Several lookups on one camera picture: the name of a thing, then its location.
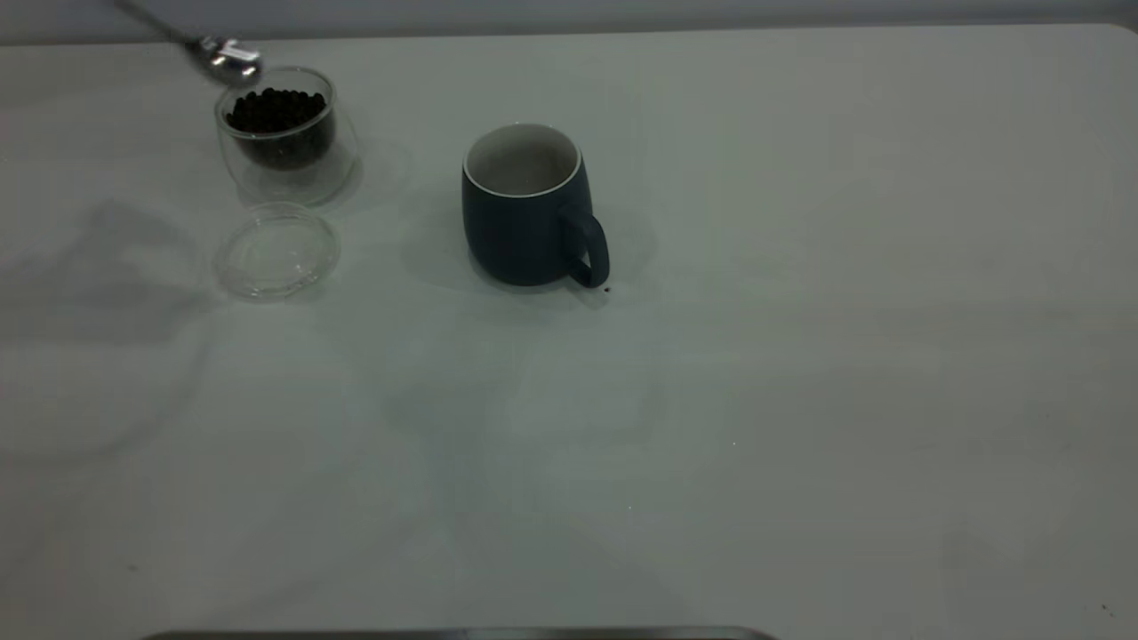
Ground double-wall clear glass cup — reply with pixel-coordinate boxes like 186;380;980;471
213;66;361;207

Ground dark coffee beans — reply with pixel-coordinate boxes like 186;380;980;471
225;87;337;170

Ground clear glass saucer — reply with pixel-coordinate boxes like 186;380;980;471
213;202;341;301

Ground dark blue-grey ceramic mug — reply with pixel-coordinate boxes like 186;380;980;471
461;123;611;290

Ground metal spoon with pale handle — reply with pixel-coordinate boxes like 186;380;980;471
114;0;264;88

